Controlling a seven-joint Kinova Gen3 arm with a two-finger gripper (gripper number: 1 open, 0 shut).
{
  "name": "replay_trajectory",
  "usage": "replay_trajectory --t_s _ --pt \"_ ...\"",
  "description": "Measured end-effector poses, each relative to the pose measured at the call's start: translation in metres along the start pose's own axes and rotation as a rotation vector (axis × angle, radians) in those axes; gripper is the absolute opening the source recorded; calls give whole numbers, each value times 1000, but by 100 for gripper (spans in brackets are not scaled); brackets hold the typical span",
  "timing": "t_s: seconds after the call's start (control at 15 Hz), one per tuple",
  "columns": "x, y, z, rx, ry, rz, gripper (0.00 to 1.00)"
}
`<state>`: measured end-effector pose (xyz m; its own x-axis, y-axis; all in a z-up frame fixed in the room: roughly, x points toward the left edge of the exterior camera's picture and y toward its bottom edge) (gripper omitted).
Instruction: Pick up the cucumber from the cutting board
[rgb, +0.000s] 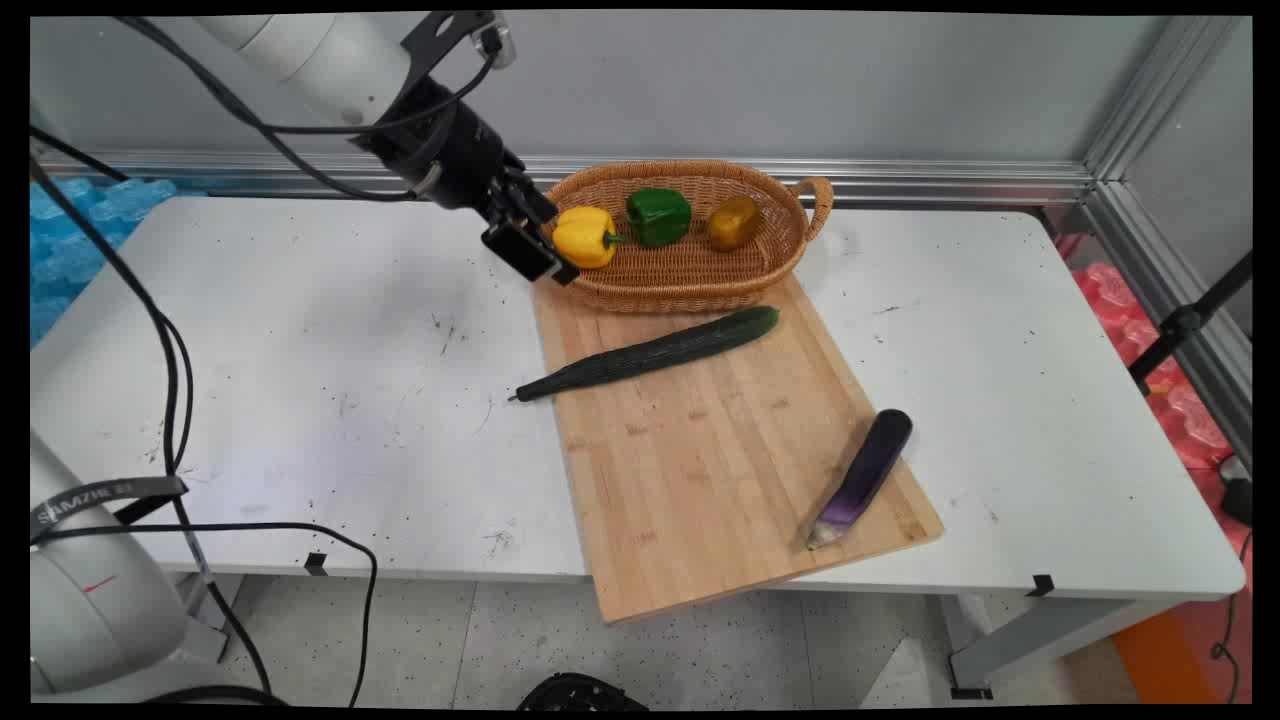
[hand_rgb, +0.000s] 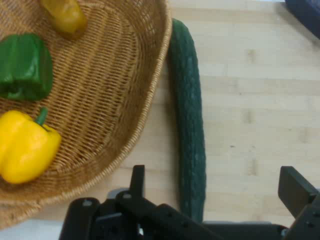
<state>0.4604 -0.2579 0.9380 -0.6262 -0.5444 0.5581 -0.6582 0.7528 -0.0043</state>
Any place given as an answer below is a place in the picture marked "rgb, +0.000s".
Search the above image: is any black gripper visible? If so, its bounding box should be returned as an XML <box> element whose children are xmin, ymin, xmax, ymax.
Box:
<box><xmin>360</xmin><ymin>80</ymin><xmax>582</xmax><ymax>288</ymax></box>

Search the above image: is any bamboo cutting board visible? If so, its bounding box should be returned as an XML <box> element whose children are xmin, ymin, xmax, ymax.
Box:
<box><xmin>528</xmin><ymin>270</ymin><xmax>945</xmax><ymax>626</ymax></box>

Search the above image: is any slanted aluminium frame rail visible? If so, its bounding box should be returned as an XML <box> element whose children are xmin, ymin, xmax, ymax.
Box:
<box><xmin>1083</xmin><ymin>15</ymin><xmax>1252</xmax><ymax>471</ymax></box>

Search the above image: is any black tripod leg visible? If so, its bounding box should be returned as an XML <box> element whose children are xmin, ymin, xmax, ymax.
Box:
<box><xmin>1128</xmin><ymin>250</ymin><xmax>1252</xmax><ymax>397</ymax></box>

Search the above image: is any long black arm cable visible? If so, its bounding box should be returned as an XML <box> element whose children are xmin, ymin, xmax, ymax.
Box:
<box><xmin>30</xmin><ymin>155</ymin><xmax>276</xmax><ymax>699</ymax></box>

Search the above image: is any grey table leg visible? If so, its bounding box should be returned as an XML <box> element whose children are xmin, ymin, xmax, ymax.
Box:
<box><xmin>940</xmin><ymin>594</ymin><xmax>1186</xmax><ymax>701</ymax></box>

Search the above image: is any woven wicker basket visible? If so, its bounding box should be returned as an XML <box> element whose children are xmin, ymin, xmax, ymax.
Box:
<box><xmin>540</xmin><ymin>160</ymin><xmax>835</xmax><ymax>316</ymax></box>

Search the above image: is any green bell pepper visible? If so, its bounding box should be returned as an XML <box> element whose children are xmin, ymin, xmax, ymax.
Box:
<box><xmin>626</xmin><ymin>187</ymin><xmax>693</xmax><ymax>250</ymax></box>

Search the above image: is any orange floor mat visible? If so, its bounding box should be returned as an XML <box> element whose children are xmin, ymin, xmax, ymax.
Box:
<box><xmin>1110</xmin><ymin>608</ymin><xmax>1229</xmax><ymax>706</ymax></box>

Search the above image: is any thin black background cable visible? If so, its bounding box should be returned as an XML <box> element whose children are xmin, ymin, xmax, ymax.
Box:
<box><xmin>30</xmin><ymin>124</ymin><xmax>131</xmax><ymax>184</ymax></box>

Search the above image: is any brown potato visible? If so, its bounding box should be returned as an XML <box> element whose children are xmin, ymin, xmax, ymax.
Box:
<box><xmin>707</xmin><ymin>195</ymin><xmax>762</xmax><ymax>253</ymax></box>

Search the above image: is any long dark green cucumber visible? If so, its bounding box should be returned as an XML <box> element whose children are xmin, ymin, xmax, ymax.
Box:
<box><xmin>508</xmin><ymin>306</ymin><xmax>781</xmax><ymax>404</ymax></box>

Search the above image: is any black cable looping to floor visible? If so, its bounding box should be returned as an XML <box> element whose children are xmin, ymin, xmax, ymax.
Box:
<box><xmin>30</xmin><ymin>520</ymin><xmax>380</xmax><ymax>707</ymax></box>

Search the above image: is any thin black floor cable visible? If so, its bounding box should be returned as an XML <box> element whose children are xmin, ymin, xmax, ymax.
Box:
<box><xmin>1208</xmin><ymin>528</ymin><xmax>1252</xmax><ymax>703</ymax></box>

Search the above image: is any purple eggplant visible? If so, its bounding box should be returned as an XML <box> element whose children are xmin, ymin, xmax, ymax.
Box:
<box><xmin>806</xmin><ymin>408</ymin><xmax>914</xmax><ymax>552</ymax></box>

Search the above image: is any pink foam mat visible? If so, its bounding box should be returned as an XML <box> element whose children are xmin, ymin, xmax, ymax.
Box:
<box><xmin>1055</xmin><ymin>232</ymin><xmax>1251</xmax><ymax>471</ymax></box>

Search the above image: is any horizontal aluminium frame rail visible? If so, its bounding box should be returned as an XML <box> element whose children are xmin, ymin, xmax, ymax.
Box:
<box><xmin>30</xmin><ymin>148</ymin><xmax>1096</xmax><ymax>208</ymax></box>

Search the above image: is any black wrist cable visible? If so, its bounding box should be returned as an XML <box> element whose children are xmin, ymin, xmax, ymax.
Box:
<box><xmin>112</xmin><ymin>14</ymin><xmax>499</xmax><ymax>203</ymax></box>

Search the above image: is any black round object on floor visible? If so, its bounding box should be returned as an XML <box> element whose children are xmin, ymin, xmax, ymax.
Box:
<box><xmin>515</xmin><ymin>672</ymin><xmax>651</xmax><ymax>711</ymax></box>

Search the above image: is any black device beside table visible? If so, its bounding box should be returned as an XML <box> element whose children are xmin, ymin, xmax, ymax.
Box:
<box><xmin>1218</xmin><ymin>454</ymin><xmax>1252</xmax><ymax>528</ymax></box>

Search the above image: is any yellow bell pepper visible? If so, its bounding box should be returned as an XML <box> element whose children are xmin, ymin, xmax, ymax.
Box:
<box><xmin>551</xmin><ymin>205</ymin><xmax>623</xmax><ymax>270</ymax></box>

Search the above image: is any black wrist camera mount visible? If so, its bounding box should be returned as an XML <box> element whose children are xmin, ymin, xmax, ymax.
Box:
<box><xmin>400</xmin><ymin>11</ymin><xmax>518</xmax><ymax>73</ymax></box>

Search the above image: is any blue foam mat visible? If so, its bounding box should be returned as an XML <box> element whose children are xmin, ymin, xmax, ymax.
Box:
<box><xmin>30</xmin><ymin>176</ymin><xmax>211</xmax><ymax>346</ymax></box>

